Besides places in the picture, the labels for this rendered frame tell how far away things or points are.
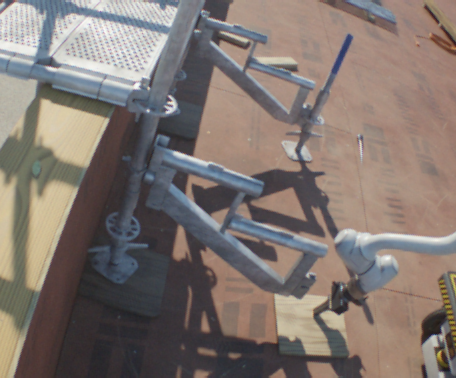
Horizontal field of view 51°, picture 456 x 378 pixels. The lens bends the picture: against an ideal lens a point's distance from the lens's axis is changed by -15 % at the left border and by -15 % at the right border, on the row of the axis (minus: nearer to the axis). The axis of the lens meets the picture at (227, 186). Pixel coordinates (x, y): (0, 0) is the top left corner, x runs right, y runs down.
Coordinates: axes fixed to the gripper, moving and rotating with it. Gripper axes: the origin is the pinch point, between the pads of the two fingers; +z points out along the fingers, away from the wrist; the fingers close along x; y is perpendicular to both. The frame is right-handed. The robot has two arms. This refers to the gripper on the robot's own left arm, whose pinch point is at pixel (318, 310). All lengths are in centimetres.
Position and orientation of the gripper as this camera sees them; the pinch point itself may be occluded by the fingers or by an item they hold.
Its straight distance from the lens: 210.9
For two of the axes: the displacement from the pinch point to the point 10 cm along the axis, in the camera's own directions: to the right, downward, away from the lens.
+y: -7.3, -5.6, -3.9
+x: -0.8, 6.3, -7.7
